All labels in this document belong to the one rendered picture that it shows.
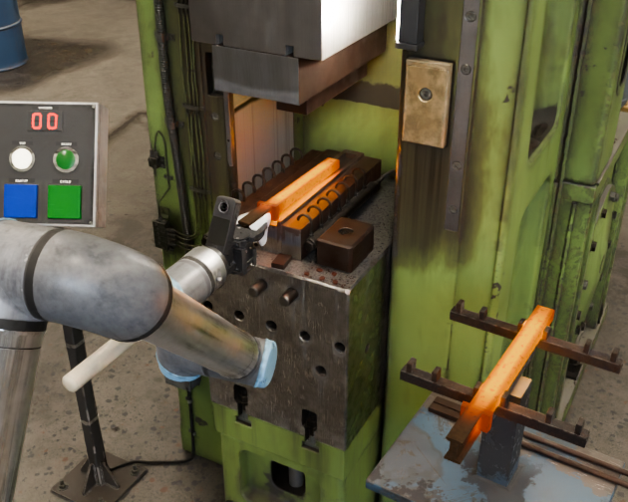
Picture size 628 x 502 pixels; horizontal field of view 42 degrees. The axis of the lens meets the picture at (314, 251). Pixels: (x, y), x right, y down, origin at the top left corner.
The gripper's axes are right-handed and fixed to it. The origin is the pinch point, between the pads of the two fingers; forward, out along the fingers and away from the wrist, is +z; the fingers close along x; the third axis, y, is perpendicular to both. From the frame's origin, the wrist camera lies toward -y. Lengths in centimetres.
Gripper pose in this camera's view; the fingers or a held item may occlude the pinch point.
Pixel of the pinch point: (262, 212)
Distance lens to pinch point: 173.0
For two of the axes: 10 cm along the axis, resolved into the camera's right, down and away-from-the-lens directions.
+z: 4.7, -4.6, 7.5
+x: 8.8, 2.4, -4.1
